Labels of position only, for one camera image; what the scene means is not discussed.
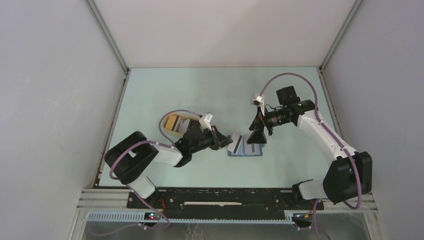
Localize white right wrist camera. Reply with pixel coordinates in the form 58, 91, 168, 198
250, 93, 265, 116

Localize aluminium frame rail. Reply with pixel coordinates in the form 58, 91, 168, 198
76, 188, 388, 240

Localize gold credit card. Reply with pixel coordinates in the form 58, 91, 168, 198
164, 114, 181, 132

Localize blue card holder wallet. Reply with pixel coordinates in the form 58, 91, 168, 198
227, 134, 265, 157

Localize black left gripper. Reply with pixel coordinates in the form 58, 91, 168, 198
190, 125, 233, 155

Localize white grey credit card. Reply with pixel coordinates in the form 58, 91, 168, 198
227, 133, 244, 156

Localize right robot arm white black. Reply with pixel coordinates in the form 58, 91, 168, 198
246, 86, 373, 209

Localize beige oval card tray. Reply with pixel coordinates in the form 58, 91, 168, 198
162, 112, 200, 136

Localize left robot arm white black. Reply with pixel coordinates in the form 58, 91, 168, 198
103, 125, 233, 208

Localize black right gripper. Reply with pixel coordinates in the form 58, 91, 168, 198
247, 105, 292, 144

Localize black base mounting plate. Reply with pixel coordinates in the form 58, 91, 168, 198
146, 187, 314, 221

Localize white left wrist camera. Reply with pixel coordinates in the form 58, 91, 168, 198
198, 112, 213, 131

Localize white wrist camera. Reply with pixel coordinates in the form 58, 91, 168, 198
250, 93, 265, 116
198, 112, 213, 131

